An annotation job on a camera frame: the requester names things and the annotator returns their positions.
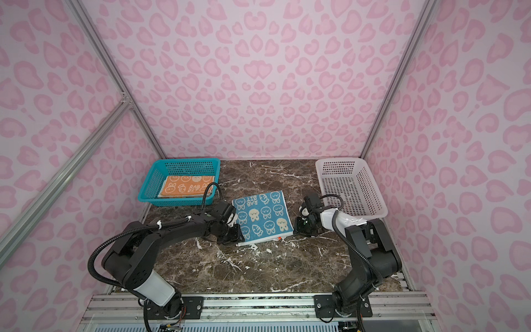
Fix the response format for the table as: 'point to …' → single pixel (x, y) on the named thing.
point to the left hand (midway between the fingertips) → (244, 237)
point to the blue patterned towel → (263, 217)
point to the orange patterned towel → (186, 186)
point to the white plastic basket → (350, 178)
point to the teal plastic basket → (182, 167)
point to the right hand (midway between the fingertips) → (295, 230)
